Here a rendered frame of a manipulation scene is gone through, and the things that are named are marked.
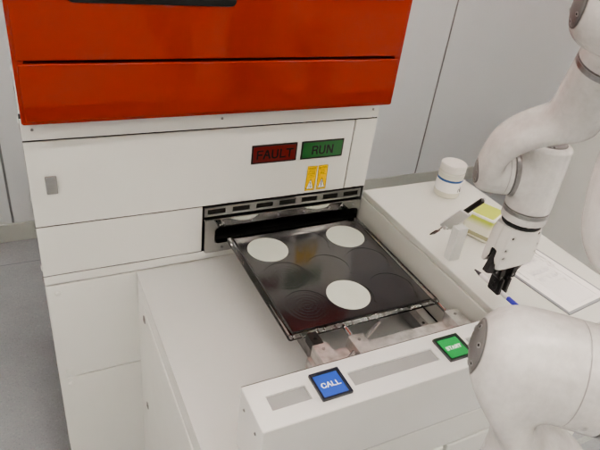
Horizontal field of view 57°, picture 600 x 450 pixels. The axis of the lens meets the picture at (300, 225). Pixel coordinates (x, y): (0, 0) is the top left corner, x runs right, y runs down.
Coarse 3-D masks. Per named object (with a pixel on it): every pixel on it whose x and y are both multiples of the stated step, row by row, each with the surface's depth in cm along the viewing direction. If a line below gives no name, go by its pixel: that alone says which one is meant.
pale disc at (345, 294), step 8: (344, 280) 126; (328, 288) 123; (336, 288) 123; (344, 288) 124; (352, 288) 124; (360, 288) 124; (328, 296) 121; (336, 296) 121; (344, 296) 121; (352, 296) 122; (360, 296) 122; (368, 296) 122; (336, 304) 119; (344, 304) 119; (352, 304) 119; (360, 304) 120
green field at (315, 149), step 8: (304, 144) 135; (312, 144) 136; (320, 144) 137; (328, 144) 138; (336, 144) 139; (304, 152) 136; (312, 152) 137; (320, 152) 138; (328, 152) 139; (336, 152) 140
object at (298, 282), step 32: (352, 224) 148; (288, 256) 132; (320, 256) 133; (352, 256) 135; (384, 256) 137; (288, 288) 122; (320, 288) 123; (384, 288) 126; (416, 288) 127; (288, 320) 113; (320, 320) 114
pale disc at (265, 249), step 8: (256, 240) 136; (264, 240) 136; (272, 240) 137; (248, 248) 133; (256, 248) 133; (264, 248) 133; (272, 248) 134; (280, 248) 134; (256, 256) 130; (264, 256) 131; (272, 256) 131; (280, 256) 131
